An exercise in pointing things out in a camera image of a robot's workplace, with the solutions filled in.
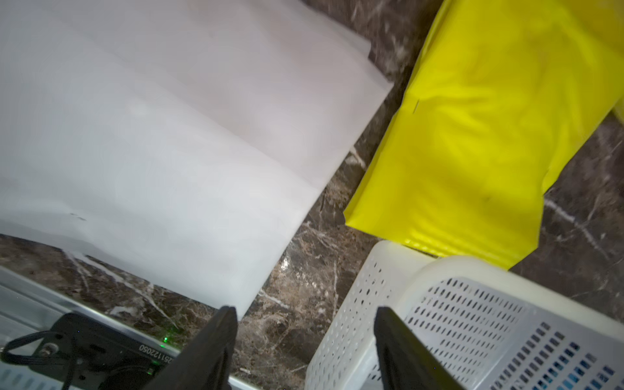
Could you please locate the white plastic basket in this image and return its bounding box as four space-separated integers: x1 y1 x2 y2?
305 241 623 389

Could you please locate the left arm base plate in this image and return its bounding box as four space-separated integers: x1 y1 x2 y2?
1 313 174 389

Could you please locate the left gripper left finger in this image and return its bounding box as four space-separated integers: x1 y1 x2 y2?
146 306 238 390

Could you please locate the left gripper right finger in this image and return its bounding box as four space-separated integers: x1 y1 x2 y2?
374 306 462 390

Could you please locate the bright yellow raincoat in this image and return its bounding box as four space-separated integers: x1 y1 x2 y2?
344 1 623 270

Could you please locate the white raincoat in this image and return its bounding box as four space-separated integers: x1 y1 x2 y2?
1 1 392 315

